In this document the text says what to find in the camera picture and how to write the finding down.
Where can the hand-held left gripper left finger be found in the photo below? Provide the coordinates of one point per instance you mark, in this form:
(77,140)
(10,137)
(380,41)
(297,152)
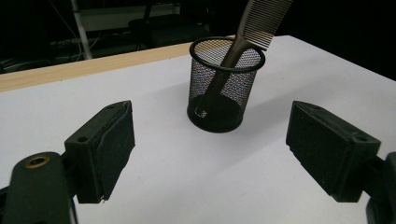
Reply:
(106,149)

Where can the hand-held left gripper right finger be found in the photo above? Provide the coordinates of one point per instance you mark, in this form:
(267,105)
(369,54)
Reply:
(330,149)

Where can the black mesh cup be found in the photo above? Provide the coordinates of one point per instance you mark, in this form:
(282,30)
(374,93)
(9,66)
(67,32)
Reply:
(199,77)

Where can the dark brown comb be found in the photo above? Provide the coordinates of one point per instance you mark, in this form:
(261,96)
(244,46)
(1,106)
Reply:
(261,21)

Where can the white board mat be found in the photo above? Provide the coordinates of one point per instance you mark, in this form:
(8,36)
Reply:
(174,174)

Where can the wooden table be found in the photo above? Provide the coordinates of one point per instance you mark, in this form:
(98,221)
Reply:
(62,73)

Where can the white-legged background desk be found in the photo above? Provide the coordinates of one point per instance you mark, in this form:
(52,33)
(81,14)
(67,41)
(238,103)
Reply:
(81,34)

